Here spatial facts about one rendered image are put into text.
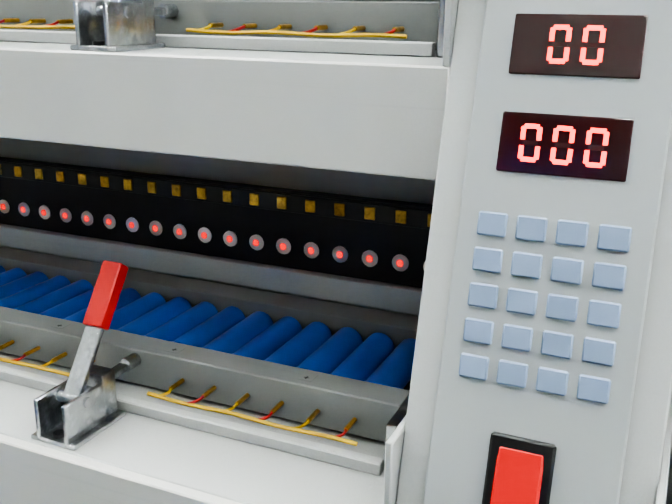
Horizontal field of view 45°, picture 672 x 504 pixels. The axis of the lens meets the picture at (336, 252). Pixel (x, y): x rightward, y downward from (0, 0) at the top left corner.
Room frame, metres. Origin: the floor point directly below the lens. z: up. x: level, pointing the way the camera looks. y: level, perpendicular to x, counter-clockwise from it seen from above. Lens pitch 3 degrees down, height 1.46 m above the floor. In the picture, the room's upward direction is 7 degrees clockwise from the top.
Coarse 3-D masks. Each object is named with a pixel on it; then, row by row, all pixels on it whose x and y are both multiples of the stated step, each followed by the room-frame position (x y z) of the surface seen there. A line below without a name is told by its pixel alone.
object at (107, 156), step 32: (64, 160) 0.64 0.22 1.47; (96, 160) 0.63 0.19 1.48; (128, 160) 0.62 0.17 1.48; (160, 160) 0.60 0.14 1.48; (192, 160) 0.59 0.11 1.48; (224, 160) 0.58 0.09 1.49; (352, 192) 0.54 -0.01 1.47; (384, 192) 0.54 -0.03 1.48; (416, 192) 0.53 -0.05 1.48; (64, 256) 0.64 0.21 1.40; (256, 288) 0.57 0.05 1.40
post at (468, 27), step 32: (480, 0) 0.31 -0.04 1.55; (480, 32) 0.31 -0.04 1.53; (448, 96) 0.31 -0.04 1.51; (448, 128) 0.31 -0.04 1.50; (448, 160) 0.31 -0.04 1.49; (448, 192) 0.31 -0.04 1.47; (448, 224) 0.31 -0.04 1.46; (448, 256) 0.31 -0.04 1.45; (448, 288) 0.31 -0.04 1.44; (416, 352) 0.31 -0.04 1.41; (640, 352) 0.28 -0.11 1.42; (416, 384) 0.31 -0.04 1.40; (640, 384) 0.28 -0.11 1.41; (416, 416) 0.31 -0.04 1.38; (640, 416) 0.28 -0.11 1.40; (416, 448) 0.31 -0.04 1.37; (640, 448) 0.28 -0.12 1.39; (416, 480) 0.31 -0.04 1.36; (640, 480) 0.28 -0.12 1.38
